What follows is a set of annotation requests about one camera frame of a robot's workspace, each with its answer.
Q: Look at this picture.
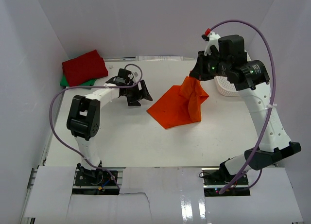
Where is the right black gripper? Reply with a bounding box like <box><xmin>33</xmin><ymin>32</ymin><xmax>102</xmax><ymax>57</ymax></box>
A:
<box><xmin>190</xmin><ymin>50</ymin><xmax>230</xmax><ymax>82</ymax></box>

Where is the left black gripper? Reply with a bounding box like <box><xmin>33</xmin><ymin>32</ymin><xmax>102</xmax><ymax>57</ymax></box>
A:
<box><xmin>124</xmin><ymin>80</ymin><xmax>152</xmax><ymax>106</ymax></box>

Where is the orange t shirt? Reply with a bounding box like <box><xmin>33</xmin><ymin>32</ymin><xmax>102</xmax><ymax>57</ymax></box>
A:
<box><xmin>147</xmin><ymin>76</ymin><xmax>209</xmax><ymax>129</ymax></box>

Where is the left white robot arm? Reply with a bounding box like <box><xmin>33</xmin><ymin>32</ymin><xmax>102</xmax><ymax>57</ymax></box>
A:
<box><xmin>67</xmin><ymin>68</ymin><xmax>153</xmax><ymax>185</ymax></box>

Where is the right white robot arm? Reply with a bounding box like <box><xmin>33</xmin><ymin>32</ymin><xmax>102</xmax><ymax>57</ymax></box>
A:
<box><xmin>190</xmin><ymin>32</ymin><xmax>301</xmax><ymax>185</ymax></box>

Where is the white perforated plastic basket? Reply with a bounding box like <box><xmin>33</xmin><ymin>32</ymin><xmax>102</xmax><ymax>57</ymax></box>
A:
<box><xmin>214</xmin><ymin>76</ymin><xmax>239</xmax><ymax>97</ymax></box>

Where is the paper strip at back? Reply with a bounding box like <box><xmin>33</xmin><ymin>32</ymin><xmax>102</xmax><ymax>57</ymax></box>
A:
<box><xmin>136</xmin><ymin>56</ymin><xmax>183</xmax><ymax>61</ymax></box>

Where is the red folded t shirt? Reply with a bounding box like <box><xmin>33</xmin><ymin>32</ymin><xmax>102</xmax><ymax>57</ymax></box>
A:
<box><xmin>60</xmin><ymin>50</ymin><xmax>108</xmax><ymax>86</ymax></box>

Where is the green folded t shirt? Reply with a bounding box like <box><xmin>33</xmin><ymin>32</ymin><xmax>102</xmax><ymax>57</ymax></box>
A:
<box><xmin>59</xmin><ymin>75</ymin><xmax>98</xmax><ymax>89</ymax></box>

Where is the white paper sheet front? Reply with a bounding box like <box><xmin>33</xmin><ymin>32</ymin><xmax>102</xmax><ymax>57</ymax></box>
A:
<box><xmin>24</xmin><ymin>166</ymin><xmax>303</xmax><ymax>224</ymax></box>

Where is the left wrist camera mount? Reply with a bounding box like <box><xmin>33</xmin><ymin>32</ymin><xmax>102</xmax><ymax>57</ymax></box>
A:
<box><xmin>106</xmin><ymin>69</ymin><xmax>135</xmax><ymax>86</ymax></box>

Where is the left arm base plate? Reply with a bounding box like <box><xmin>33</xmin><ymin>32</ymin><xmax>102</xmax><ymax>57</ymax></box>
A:
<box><xmin>72</xmin><ymin>163</ymin><xmax>123</xmax><ymax>195</ymax></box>

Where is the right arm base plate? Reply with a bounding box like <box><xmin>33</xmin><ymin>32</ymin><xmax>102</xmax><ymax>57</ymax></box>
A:
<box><xmin>198</xmin><ymin>168</ymin><xmax>251</xmax><ymax>197</ymax></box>

